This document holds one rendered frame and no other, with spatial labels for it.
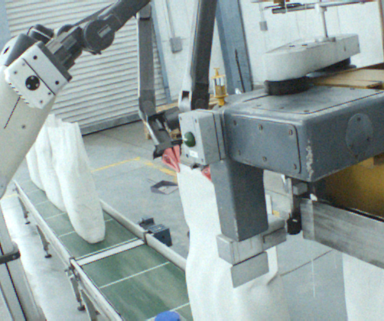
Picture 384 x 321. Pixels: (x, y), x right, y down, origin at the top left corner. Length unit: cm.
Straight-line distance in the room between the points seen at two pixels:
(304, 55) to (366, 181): 31
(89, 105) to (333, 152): 796
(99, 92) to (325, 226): 783
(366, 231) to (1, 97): 91
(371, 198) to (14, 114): 89
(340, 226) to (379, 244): 10
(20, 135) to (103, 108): 745
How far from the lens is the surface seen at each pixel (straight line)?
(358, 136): 78
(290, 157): 74
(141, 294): 222
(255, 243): 100
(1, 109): 125
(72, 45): 114
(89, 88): 859
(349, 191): 109
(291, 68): 91
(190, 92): 128
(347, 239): 94
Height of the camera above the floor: 148
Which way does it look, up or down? 15 degrees down
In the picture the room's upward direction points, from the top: 10 degrees counter-clockwise
